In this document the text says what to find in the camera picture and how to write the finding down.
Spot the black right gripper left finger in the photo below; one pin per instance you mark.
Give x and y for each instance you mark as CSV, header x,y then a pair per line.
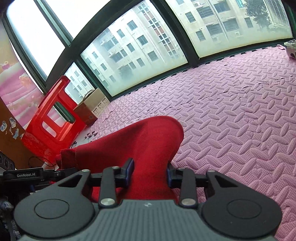
x,y
79,188

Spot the red embroidered garment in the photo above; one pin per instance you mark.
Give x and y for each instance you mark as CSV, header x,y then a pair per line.
x,y
152,143

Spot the cartoon wall stickers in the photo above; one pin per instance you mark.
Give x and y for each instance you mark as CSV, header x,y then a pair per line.
x,y
10,126

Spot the pink foam floor mat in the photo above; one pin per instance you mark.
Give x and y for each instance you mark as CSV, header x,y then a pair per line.
x,y
238,116

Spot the white patterned small cloth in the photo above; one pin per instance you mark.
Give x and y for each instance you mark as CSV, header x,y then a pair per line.
x,y
290,47

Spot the red plastic stool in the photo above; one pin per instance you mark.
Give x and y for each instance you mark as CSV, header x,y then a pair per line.
x,y
45,138

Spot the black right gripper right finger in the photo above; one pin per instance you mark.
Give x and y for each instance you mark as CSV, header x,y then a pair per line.
x,y
213,182

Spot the brown cardboard box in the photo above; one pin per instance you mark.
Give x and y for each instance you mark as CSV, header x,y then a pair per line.
x,y
92,106

